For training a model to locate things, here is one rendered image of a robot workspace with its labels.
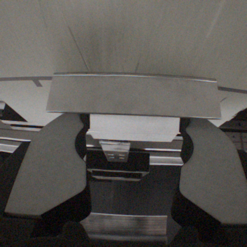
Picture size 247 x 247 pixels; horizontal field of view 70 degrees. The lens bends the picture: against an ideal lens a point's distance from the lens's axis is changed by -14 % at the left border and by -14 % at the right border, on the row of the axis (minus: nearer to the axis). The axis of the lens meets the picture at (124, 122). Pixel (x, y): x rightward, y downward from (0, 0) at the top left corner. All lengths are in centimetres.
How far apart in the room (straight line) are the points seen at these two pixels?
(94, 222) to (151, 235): 5
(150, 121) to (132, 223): 10
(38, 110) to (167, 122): 10
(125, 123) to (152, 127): 2
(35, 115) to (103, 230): 12
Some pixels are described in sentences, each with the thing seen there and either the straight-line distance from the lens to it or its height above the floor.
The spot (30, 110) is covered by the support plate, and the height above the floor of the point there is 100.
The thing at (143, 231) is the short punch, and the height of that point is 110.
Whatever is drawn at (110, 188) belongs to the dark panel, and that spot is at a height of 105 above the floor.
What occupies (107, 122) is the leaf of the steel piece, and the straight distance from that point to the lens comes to 17.
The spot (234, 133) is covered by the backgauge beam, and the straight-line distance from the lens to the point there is 52.
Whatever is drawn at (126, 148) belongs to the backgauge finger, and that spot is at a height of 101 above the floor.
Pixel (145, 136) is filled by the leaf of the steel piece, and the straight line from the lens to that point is 20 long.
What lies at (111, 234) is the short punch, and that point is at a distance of 20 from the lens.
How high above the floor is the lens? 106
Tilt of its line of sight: 19 degrees down
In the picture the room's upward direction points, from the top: 177 degrees counter-clockwise
